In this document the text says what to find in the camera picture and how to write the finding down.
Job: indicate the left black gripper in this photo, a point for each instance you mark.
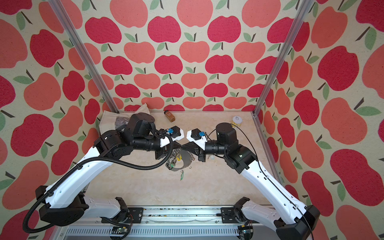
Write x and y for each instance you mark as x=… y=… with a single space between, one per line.
x=163 y=151

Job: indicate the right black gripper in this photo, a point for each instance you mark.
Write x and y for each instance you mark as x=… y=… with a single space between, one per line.
x=201 y=153

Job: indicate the metal key organizer plate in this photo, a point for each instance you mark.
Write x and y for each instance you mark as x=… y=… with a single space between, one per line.
x=179 y=160

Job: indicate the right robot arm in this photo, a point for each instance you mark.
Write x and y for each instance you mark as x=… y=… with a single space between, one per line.
x=290 y=218

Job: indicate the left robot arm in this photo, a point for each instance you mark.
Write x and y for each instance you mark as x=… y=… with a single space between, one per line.
x=64 y=202

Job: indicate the small amber bottle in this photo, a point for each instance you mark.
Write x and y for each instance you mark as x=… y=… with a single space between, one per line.
x=169 y=116

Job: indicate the beige printed tote bag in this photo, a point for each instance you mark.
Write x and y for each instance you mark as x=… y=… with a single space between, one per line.
x=112 y=121

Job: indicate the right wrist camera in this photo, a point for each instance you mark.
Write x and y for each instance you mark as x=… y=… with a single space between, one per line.
x=196 y=136

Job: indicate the front aluminium rail base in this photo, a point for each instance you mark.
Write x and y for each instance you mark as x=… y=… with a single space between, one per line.
x=170 y=223

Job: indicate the left aluminium frame post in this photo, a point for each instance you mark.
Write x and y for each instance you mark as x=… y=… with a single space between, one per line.
x=68 y=26

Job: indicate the aluminium frame post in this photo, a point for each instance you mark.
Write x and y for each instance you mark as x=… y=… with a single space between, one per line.
x=68 y=26
x=298 y=21

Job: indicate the right aluminium frame post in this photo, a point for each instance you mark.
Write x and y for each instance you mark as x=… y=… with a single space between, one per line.
x=298 y=21

